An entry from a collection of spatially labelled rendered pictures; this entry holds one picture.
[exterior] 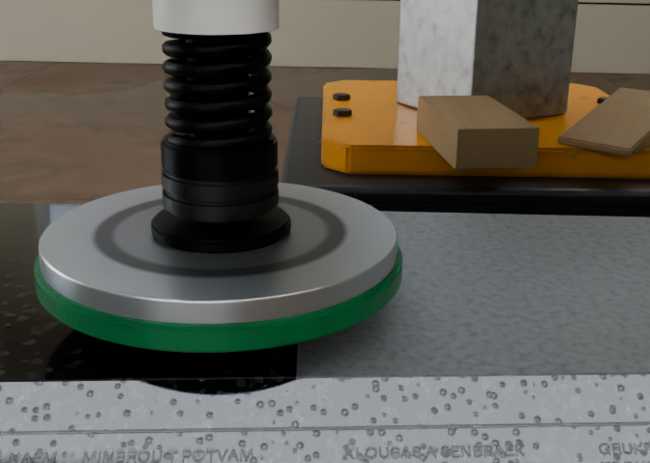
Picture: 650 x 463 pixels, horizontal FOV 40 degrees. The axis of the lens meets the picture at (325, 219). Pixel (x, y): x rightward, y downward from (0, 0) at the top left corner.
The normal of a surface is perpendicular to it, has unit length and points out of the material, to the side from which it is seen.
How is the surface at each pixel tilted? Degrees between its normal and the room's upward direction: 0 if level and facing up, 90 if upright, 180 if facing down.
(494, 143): 90
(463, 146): 90
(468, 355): 0
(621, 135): 11
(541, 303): 0
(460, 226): 0
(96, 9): 90
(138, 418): 45
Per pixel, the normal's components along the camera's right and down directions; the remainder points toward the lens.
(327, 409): 0.04, -0.44
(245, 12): 0.51, 0.29
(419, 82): -0.87, 0.15
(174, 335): -0.10, 0.32
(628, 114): -0.11, -0.88
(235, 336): 0.16, 0.33
